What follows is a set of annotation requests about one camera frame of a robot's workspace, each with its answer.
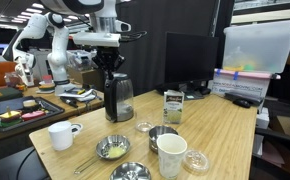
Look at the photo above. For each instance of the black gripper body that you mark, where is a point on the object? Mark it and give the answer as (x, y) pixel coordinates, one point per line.
(108, 54)

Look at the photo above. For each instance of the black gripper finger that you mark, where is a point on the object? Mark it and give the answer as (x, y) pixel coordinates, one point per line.
(113, 69)
(107, 70)

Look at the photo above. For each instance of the white idle gripper body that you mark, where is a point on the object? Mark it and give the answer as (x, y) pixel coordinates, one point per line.
(25, 73)

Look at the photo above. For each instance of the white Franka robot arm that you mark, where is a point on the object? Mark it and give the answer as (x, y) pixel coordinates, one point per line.
(105, 20)

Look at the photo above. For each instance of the white idle robot arm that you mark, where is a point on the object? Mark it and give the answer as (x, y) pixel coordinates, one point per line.
(58, 56)

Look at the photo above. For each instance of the clear plastic cup lid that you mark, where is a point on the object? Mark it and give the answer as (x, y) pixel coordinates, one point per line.
(195, 160)

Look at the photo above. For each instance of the pink flat lid blue tape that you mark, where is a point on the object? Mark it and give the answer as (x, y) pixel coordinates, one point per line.
(248, 74)

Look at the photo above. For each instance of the brown cardboard box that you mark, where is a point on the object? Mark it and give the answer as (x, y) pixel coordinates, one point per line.
(85, 77)

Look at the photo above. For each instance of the stacked toy plates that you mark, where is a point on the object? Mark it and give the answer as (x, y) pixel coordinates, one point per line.
(46, 87)

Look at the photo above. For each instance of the dark green case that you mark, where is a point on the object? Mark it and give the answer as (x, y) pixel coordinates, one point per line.
(5, 94)

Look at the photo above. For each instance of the clear plastic container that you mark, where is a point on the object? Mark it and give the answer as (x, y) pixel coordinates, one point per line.
(79, 60)

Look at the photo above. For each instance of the round dark toy cake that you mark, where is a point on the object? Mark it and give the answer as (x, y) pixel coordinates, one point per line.
(30, 105)

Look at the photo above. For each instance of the dark blue board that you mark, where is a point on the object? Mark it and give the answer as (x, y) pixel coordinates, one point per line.
(8, 104)

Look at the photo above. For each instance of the pile of papers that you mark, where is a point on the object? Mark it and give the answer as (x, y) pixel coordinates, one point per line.
(81, 94)

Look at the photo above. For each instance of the red toy food piece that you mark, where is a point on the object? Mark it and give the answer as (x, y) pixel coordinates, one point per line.
(33, 115)

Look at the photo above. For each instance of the black plastic tray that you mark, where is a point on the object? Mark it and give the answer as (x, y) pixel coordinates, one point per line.
(53, 108)

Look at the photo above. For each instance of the toy sandwich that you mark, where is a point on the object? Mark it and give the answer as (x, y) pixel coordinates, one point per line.
(10, 116)

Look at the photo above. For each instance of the white desk grommet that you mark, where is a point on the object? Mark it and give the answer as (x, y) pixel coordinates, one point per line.
(81, 125)

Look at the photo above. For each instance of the small glass dish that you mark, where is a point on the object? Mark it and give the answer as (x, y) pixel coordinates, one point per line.
(144, 126)

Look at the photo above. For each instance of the green soup carton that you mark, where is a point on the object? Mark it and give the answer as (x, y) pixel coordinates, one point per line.
(173, 106)

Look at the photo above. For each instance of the white ceramic mug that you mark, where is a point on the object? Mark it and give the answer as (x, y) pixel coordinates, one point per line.
(61, 135)

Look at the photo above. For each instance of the small steel pot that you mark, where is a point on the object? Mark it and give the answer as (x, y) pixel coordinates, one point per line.
(156, 133)

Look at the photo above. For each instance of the black computer monitor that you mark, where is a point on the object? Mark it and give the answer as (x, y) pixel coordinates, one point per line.
(191, 56)

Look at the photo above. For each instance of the empty steel bowl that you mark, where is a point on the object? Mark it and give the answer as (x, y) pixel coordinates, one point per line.
(130, 171)

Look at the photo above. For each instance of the white paper cup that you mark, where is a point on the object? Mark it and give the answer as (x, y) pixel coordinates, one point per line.
(170, 156)

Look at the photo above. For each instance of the white printed cardboard box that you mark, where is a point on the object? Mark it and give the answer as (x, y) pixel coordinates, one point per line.
(241, 87)

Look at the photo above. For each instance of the black computer mouse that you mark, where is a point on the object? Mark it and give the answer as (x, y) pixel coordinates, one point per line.
(241, 103)

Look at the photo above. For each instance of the clear plastic storage bin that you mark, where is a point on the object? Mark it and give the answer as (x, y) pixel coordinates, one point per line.
(261, 43)

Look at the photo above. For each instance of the small white box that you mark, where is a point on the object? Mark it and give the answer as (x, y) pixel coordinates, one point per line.
(262, 118)

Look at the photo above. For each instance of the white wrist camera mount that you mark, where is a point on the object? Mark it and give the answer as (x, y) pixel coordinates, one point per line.
(98, 39)

